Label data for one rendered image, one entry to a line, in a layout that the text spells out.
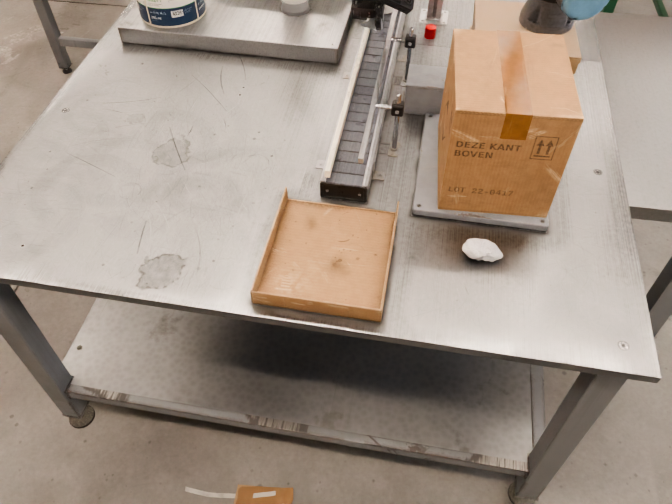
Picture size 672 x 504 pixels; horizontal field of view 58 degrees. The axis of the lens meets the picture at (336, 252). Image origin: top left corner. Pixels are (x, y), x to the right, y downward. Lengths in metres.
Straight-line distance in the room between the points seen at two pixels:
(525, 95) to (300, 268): 0.56
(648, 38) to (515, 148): 1.00
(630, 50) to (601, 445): 1.21
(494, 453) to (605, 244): 0.67
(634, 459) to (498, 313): 1.02
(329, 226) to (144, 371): 0.83
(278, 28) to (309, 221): 0.75
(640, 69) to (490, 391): 1.03
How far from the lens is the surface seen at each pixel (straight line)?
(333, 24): 1.94
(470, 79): 1.29
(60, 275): 1.38
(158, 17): 1.97
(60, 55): 3.55
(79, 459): 2.11
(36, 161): 1.68
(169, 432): 2.06
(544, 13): 1.87
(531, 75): 1.33
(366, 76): 1.71
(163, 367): 1.91
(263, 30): 1.92
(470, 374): 1.87
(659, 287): 1.87
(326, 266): 1.27
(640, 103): 1.88
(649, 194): 1.60
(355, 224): 1.35
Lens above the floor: 1.82
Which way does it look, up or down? 50 degrees down
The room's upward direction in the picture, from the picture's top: straight up
